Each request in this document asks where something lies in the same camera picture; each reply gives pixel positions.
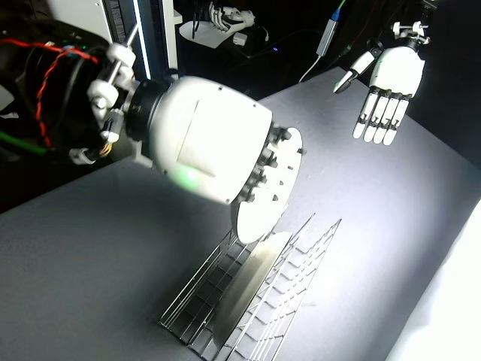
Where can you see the white power adapter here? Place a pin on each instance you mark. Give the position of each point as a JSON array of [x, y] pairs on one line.
[[240, 38]]

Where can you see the silver USB adapter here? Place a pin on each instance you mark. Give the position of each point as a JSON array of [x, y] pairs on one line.
[[327, 35]]

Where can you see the plain grey-white plate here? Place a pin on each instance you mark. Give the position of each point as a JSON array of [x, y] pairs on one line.
[[251, 282]]

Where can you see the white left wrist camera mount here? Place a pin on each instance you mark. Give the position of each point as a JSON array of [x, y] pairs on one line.
[[409, 30]]

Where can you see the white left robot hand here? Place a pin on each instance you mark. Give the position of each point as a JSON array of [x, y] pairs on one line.
[[398, 71]]

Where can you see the black-rimmed printed white plate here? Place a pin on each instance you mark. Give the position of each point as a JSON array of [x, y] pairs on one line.
[[255, 225]]

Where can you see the white and black robot column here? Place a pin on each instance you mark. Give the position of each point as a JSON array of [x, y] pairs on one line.
[[86, 15]]

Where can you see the black device with blue light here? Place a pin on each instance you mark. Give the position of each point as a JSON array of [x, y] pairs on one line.
[[263, 45]]

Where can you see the spare white robot hand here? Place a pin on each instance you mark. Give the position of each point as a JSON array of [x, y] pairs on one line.
[[229, 15]]

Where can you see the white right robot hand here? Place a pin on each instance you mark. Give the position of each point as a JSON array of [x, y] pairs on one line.
[[210, 139]]

